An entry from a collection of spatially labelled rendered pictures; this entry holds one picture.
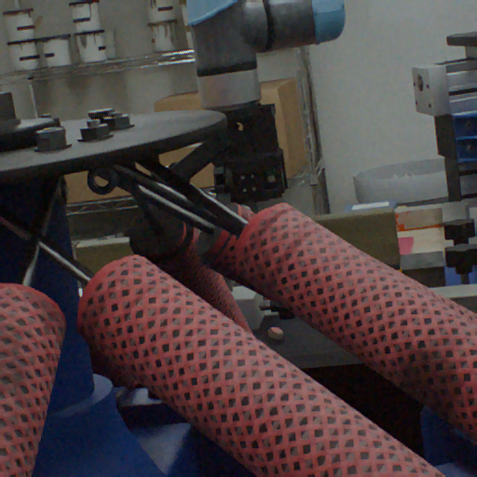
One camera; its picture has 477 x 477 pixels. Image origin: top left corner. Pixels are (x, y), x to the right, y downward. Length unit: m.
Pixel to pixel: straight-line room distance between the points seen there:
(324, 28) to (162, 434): 0.64
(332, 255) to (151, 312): 0.13
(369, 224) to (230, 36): 0.28
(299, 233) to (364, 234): 0.85
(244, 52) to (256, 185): 0.16
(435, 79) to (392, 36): 2.91
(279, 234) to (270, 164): 0.82
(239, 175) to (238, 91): 0.10
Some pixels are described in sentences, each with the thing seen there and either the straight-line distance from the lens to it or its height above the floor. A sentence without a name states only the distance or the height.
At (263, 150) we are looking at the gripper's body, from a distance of 1.52.
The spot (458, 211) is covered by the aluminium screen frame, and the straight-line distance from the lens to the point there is 2.10.
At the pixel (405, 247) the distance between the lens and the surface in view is 2.03.
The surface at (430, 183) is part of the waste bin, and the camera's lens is 4.76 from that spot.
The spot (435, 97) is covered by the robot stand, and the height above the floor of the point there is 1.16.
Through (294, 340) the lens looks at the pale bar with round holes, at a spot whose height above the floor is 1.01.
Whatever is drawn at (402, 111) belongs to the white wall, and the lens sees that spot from 5.26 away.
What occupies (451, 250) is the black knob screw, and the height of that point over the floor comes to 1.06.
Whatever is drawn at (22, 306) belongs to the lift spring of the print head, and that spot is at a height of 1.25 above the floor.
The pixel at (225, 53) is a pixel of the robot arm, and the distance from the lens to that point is 1.49.
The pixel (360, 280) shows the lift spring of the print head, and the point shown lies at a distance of 0.66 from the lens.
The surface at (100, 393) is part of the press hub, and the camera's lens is 0.78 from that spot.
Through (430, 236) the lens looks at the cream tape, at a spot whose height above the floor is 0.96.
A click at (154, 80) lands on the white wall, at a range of 5.37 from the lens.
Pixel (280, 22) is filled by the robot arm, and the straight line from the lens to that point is 1.52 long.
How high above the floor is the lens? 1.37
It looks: 10 degrees down
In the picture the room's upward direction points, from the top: 8 degrees counter-clockwise
